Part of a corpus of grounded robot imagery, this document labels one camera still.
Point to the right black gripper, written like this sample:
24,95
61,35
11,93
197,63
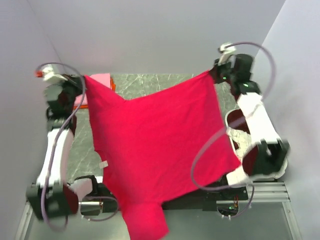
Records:
215,69

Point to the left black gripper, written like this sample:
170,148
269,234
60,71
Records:
76,82

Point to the crimson red t-shirt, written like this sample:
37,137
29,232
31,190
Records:
149,144

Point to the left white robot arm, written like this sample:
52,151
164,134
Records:
61,127

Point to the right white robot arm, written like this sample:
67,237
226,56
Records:
247,93

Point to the folded pink t-shirt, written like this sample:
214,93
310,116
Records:
100,78

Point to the folded orange t-shirt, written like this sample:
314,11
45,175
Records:
112,83

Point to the dark maroon t-shirt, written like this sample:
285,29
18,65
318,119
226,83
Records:
235,120

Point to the cream white t-shirt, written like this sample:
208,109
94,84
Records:
242,141

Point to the white laundry basket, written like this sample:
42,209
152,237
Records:
263,155

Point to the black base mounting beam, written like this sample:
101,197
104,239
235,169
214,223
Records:
198,199

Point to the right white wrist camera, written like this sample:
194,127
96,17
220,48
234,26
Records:
226,50

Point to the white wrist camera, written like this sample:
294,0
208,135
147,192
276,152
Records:
226,50
49,74

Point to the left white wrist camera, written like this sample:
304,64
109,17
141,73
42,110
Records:
49,74

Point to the aluminium frame rail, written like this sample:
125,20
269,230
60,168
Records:
267,192

